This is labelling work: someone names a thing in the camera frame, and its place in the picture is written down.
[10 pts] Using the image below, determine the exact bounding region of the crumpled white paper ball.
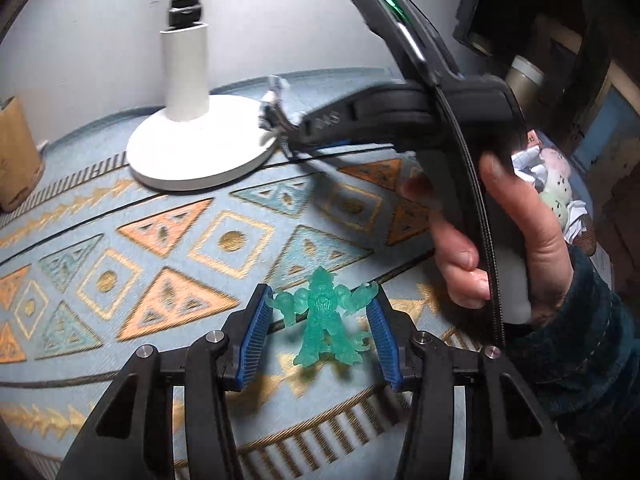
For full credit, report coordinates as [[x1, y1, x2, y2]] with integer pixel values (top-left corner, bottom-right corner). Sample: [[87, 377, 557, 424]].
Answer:
[[511, 147, 551, 193], [565, 200, 588, 243]]

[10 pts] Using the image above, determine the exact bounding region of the black braided cable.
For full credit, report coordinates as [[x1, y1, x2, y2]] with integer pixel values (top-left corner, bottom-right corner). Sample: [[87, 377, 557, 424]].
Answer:
[[425, 60, 506, 348]]

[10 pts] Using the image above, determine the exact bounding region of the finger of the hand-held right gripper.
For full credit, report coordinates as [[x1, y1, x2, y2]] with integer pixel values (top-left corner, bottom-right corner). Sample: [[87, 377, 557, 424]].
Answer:
[[285, 142, 401, 173], [295, 82, 416, 148]]

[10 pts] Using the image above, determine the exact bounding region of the patterned blue table mat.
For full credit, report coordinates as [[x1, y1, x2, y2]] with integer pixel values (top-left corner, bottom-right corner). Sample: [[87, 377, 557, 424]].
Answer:
[[0, 67, 551, 480]]

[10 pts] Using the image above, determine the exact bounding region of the black monitor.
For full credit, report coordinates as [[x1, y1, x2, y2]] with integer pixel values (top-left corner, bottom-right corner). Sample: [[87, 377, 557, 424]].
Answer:
[[452, 0, 501, 53]]

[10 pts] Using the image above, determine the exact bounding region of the green translucent toy figure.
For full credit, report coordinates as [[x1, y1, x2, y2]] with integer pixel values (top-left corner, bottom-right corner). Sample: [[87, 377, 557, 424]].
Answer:
[[270, 266, 382, 367]]

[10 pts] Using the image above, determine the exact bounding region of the person's right forearm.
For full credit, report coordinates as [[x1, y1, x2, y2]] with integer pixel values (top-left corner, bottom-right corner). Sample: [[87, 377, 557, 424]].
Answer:
[[500, 247, 640, 480]]

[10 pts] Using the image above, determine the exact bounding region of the person's right hand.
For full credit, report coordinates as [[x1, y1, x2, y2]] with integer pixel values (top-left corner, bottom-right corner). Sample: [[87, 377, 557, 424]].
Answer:
[[400, 152, 573, 326]]

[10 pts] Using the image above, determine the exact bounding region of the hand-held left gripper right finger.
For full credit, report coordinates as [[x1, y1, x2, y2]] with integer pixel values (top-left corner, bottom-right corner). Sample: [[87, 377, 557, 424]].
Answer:
[[365, 287, 583, 480]]

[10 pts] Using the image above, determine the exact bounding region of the plush dumpling skewer keychain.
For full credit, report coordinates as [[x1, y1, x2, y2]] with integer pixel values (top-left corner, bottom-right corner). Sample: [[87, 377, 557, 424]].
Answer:
[[537, 149, 573, 226]]

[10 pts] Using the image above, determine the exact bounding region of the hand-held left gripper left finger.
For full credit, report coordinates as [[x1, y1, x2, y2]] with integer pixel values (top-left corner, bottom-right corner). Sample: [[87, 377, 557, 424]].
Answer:
[[55, 284, 275, 480]]

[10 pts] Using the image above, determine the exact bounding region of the white desk lamp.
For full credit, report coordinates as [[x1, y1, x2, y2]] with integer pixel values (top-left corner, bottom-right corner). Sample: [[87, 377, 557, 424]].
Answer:
[[126, 0, 281, 192]]

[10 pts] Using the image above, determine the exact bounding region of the plaid bow hair clip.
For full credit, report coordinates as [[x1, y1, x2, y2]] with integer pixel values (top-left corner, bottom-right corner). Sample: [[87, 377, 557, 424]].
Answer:
[[257, 75, 301, 156]]

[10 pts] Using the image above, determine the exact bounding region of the beige thermos bottle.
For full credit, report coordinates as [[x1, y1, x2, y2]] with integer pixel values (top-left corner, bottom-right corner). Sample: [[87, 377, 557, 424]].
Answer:
[[505, 55, 546, 106]]

